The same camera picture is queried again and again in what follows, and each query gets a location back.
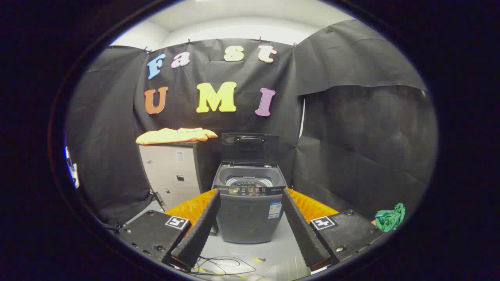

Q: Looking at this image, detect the dark grey washing machine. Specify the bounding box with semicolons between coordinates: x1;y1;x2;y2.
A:
211;161;288;244

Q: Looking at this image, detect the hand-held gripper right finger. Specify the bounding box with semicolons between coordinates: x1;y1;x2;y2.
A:
281;187;385;272

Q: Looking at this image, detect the white and blue object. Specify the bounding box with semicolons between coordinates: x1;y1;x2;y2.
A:
64;135;80;190

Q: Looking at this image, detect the orange polo shirt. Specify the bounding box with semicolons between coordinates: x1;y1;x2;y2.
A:
136;127;218;145

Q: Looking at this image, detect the grey metal cabinet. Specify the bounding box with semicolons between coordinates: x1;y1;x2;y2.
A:
137;141;219;211

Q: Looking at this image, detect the black cable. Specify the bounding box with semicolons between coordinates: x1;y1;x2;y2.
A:
191;256;257;277

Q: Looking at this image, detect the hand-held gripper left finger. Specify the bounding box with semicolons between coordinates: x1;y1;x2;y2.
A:
117;189;221;272

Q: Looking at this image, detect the green cloth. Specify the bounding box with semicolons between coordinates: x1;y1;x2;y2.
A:
375;203;406;233

